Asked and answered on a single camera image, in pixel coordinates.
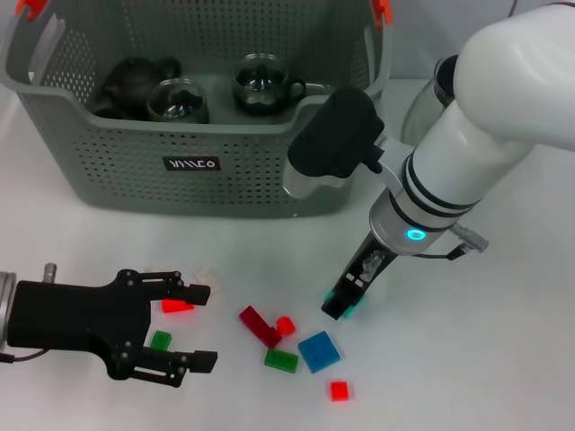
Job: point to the glass teacup with black base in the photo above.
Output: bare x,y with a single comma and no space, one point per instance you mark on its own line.
179,103
260,87

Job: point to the right wrist camera housing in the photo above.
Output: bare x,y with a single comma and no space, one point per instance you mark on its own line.
337,139

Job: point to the teal square building brick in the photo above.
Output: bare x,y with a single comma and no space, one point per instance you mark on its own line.
355,307

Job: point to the small red sloped brick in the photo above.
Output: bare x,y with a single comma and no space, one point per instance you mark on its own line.
285,325

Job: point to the grey perforated storage bin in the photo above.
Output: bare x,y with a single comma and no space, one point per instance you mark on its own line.
179,179

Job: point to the clear building brick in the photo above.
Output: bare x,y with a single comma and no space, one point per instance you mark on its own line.
211,278

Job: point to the red building brick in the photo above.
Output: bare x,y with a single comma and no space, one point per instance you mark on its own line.
175,306

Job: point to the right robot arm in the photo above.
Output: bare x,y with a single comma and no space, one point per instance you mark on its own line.
471,134

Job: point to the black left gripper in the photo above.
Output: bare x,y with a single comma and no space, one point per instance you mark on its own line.
76,314

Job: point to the dark clay teapot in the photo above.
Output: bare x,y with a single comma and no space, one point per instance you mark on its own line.
132,85

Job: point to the small red square brick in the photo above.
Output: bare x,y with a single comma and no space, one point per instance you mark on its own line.
339,391

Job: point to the green building brick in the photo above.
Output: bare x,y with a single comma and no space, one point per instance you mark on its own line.
161,340
280,360

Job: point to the dark red long brick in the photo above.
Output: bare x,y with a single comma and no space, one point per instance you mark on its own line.
259,327

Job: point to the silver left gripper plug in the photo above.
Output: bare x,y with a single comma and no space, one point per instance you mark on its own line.
50,273

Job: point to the blue square building brick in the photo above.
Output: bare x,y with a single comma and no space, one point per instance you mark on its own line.
319,352

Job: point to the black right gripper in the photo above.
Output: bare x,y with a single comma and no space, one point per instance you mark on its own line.
366,265

